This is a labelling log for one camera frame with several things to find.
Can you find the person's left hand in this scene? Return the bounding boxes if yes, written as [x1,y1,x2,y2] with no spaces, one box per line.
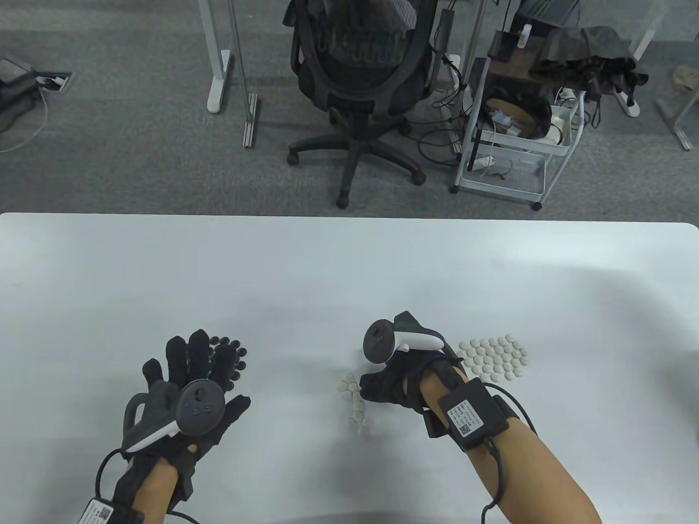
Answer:
[127,329,252,501]

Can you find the person's right hand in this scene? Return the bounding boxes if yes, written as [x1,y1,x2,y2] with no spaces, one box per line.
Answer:
[359,311,468,414]

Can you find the mixed black white go stones pile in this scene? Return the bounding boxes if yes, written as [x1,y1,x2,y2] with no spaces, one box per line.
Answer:
[339,373,373,439]

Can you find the sorted black go stones group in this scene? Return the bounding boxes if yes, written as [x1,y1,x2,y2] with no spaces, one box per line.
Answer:
[209,337,248,391]

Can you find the sorted white go stones group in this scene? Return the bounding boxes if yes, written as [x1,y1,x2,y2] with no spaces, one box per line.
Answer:
[458,334,530,382]

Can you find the person's right forearm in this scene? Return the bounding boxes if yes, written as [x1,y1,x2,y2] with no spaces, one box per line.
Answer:
[420,371,601,524]

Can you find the grey white left hand controller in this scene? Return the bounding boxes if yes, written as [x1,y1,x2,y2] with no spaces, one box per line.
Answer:
[123,380,226,453]

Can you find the grey white hand controller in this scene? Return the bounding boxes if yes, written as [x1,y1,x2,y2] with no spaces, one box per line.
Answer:
[363,319,446,365]
[123,380,226,453]

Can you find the grey white right hand controller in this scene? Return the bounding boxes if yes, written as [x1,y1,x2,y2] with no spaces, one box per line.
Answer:
[363,319,446,365]

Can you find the white utility cart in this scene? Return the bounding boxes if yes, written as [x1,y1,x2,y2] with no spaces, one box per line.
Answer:
[449,30,588,212]

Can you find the black mesh office chair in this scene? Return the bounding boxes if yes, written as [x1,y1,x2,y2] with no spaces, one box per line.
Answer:
[284,0,457,209]

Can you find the white desk leg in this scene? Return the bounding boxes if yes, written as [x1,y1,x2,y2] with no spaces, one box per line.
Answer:
[198,0,233,114]
[633,0,672,61]

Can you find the floor socket box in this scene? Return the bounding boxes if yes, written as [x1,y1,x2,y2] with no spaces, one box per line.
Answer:
[34,70,74,93]

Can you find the black power adapter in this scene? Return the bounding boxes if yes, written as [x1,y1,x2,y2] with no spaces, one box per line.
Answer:
[437,8,457,53]

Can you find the white power strip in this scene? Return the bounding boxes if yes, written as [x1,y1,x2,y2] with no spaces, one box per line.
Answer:
[612,86,641,118]

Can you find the grey metal floor foot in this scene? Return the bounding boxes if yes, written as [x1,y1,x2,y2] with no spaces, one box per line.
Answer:
[655,97,694,152]

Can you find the black cloth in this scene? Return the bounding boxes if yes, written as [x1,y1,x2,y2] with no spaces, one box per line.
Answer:
[530,25,650,93]

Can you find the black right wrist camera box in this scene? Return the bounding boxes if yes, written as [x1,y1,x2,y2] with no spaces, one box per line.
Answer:
[439,378,510,452]

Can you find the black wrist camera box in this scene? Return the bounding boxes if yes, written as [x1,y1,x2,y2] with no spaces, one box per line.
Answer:
[79,498,145,524]
[439,378,510,452]

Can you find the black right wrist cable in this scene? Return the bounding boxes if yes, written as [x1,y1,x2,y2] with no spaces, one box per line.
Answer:
[479,382,538,524]

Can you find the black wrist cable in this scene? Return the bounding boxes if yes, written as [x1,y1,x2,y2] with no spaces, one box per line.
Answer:
[96,449,192,524]
[479,382,538,524]

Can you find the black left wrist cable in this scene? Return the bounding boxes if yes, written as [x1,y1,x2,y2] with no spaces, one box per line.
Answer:
[96,449,192,524]

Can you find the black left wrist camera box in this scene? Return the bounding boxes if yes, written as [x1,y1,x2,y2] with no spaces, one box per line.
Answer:
[79,498,145,524]

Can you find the aluminium profile post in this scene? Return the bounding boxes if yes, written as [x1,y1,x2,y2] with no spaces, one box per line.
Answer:
[227,0,258,148]

